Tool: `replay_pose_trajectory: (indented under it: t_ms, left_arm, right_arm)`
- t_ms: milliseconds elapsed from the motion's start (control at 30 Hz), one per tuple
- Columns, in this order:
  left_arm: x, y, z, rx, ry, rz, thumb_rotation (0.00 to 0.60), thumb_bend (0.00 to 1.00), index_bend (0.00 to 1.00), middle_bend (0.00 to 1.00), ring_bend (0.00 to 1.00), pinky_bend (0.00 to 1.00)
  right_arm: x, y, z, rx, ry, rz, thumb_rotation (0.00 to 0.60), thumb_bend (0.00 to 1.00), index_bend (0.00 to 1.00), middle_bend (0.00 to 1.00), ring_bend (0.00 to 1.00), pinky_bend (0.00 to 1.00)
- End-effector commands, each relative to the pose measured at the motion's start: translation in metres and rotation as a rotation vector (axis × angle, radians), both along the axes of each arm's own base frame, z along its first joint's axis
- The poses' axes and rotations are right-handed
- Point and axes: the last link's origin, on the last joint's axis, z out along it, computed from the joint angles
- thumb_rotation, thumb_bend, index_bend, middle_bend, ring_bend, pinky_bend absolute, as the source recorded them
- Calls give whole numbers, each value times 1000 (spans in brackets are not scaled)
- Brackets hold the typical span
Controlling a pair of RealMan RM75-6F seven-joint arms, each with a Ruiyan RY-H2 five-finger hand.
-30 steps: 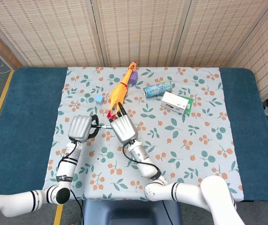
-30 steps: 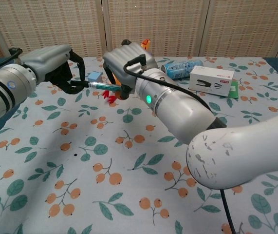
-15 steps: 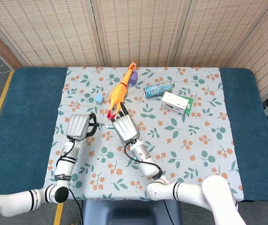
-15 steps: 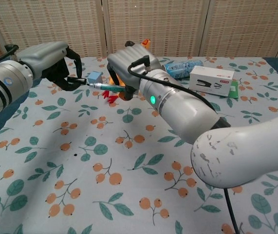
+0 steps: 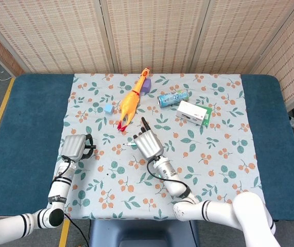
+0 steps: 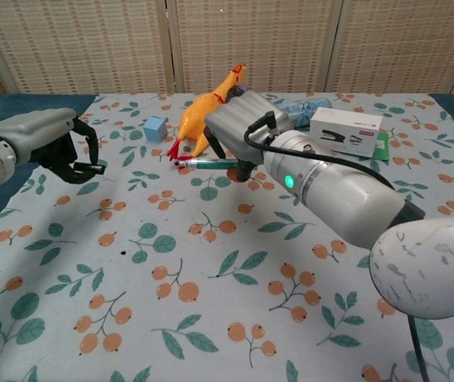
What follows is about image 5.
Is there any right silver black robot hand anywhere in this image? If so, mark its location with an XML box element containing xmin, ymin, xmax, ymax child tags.
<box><xmin>133</xmin><ymin>117</ymin><xmax>164</xmax><ymax>159</ymax></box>

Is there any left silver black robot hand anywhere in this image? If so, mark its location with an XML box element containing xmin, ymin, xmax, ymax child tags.
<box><xmin>60</xmin><ymin>133</ymin><xmax>97</xmax><ymax>163</ymax></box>

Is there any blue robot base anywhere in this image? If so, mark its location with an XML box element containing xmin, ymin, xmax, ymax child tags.
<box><xmin>89</xmin><ymin>219</ymin><xmax>199</xmax><ymax>247</ymax></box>

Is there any yellow rubber chicken toy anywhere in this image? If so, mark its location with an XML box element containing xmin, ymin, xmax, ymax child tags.
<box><xmin>117</xmin><ymin>67</ymin><xmax>151</xmax><ymax>132</ymax></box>

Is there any blue felt table cover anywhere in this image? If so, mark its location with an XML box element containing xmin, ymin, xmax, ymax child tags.
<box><xmin>0</xmin><ymin>73</ymin><xmax>294</xmax><ymax>223</ymax></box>

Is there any white cardboard box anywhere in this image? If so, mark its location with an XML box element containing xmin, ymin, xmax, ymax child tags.
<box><xmin>176</xmin><ymin>100</ymin><xmax>208</xmax><ymax>126</ymax></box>

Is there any floral printed tablecloth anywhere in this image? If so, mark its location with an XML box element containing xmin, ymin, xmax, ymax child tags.
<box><xmin>45</xmin><ymin>73</ymin><xmax>268</xmax><ymax>224</ymax></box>

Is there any blue green drink can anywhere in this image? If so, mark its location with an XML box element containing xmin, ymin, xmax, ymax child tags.
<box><xmin>157</xmin><ymin>89</ymin><xmax>190</xmax><ymax>108</ymax></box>

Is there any purple foam block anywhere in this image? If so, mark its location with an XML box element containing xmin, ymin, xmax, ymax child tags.
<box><xmin>141</xmin><ymin>78</ymin><xmax>152</xmax><ymax>94</ymax></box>

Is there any green flat package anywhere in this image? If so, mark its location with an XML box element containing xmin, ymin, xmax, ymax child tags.
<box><xmin>197</xmin><ymin>104</ymin><xmax>213</xmax><ymax>127</ymax></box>

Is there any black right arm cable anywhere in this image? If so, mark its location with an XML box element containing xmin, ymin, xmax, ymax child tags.
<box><xmin>146</xmin><ymin>157</ymin><xmax>192</xmax><ymax>198</ymax></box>

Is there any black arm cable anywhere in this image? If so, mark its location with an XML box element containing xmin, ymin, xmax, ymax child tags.
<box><xmin>50</xmin><ymin>157</ymin><xmax>90</xmax><ymax>247</ymax></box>
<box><xmin>146</xmin><ymin>157</ymin><xmax>192</xmax><ymax>198</ymax></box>

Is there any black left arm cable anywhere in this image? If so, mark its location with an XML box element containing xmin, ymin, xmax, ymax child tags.
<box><xmin>50</xmin><ymin>157</ymin><xmax>90</xmax><ymax>247</ymax></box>

